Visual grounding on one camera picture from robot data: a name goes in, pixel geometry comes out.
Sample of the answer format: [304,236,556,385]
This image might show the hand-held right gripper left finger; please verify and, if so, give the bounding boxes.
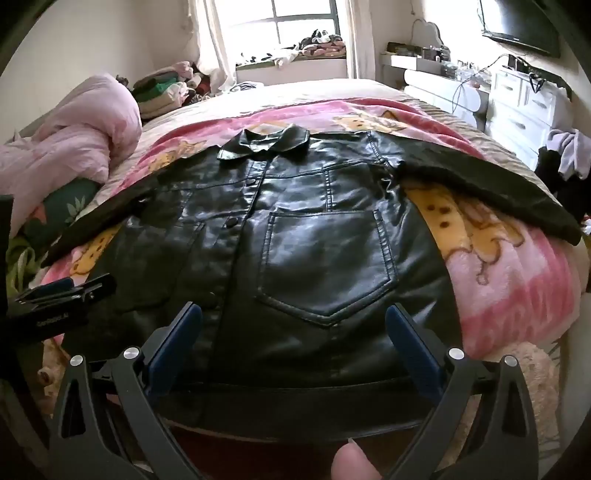
[48,302,204,480]

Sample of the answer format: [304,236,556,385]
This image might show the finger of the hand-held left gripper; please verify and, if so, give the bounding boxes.
[33,276,75,297]
[15,273,116,311]

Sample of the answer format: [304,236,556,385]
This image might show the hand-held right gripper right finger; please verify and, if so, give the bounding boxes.
[385,304,543,480]

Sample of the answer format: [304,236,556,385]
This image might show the black leather jacket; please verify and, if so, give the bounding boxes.
[41,124,583,446]

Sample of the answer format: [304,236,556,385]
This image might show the pile of folded clothes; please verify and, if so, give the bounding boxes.
[131,60,218,121]

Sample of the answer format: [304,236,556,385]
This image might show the dark clothes pile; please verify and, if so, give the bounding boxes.
[536,131,591,220]

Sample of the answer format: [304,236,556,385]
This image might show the clothes on windowsill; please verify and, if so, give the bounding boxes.
[235,28,347,69]

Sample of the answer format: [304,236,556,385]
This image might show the person's right hand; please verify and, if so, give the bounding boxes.
[331,442,371,480]

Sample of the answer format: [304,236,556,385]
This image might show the green leaf-pattern pillow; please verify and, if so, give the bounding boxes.
[7,178,100,296]

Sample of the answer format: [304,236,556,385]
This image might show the pink bear printed blanket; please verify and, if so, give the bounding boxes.
[37,99,578,462]

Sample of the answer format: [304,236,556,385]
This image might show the pink pillow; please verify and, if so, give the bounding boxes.
[0,74,143,237]

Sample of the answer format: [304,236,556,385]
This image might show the white garment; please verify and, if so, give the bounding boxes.
[547,129,591,182]

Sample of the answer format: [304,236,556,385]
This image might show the white dresser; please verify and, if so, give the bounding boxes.
[485,65,573,153]

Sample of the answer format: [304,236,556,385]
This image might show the white cluttered desk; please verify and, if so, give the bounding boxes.
[381,44,490,130]

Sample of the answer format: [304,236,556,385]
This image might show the white curtain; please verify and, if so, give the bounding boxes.
[344,0,377,79]
[187,0,238,86]

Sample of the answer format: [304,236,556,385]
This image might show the bed with beige sheet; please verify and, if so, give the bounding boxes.
[0,78,573,480]

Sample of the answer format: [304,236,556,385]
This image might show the window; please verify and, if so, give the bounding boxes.
[210,0,356,61]

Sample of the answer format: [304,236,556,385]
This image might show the black television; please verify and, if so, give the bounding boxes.
[478,0,561,58]

